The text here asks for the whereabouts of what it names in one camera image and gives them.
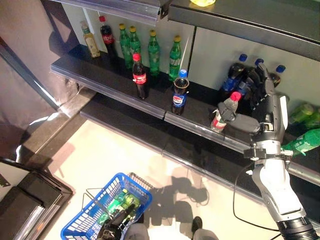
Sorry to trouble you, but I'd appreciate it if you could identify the yellow plastic item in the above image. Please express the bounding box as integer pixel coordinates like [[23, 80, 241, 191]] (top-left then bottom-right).
[[188, 0, 216, 6]]

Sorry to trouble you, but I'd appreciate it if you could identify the black low display stand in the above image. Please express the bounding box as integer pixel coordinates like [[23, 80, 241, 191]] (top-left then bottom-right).
[[0, 156, 75, 240]]

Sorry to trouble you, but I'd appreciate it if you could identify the small cola bottle red cap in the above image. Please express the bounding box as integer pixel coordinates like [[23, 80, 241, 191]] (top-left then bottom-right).
[[131, 52, 150, 100]]

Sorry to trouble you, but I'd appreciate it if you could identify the clear water bottle red cap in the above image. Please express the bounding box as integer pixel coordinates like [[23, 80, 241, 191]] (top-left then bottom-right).
[[210, 91, 242, 133]]

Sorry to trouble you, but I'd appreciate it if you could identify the robot left hand black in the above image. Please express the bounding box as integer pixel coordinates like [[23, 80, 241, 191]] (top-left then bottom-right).
[[98, 203, 137, 240]]

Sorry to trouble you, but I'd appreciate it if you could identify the metal wire basket handle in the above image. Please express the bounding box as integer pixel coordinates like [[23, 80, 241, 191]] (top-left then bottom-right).
[[82, 187, 113, 221]]

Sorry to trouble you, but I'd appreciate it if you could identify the cola bottle blue cap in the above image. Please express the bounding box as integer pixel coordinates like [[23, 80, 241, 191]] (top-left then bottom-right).
[[219, 53, 250, 100], [170, 69, 190, 116], [237, 57, 265, 101], [269, 64, 287, 88]]

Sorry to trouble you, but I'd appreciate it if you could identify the black cable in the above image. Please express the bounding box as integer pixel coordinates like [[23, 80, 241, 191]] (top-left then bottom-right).
[[232, 163, 282, 232]]

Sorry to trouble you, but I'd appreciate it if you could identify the pale yellow drink bottle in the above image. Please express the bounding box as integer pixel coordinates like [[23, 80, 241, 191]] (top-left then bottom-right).
[[79, 20, 101, 59]]

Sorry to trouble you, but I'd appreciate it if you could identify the robot left leg silver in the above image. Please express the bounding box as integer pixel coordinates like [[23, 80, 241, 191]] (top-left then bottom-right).
[[122, 223, 150, 240]]

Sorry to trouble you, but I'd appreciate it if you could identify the robot right hand black silver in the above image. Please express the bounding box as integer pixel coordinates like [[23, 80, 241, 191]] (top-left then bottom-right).
[[219, 61, 290, 144]]

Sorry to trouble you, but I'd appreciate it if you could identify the blue plastic shopping basket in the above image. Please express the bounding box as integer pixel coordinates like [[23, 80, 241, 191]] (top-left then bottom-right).
[[60, 172, 153, 240]]

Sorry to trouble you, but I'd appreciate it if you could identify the large cola bottle red cap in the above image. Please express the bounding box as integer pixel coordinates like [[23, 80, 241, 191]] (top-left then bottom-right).
[[98, 15, 118, 63]]

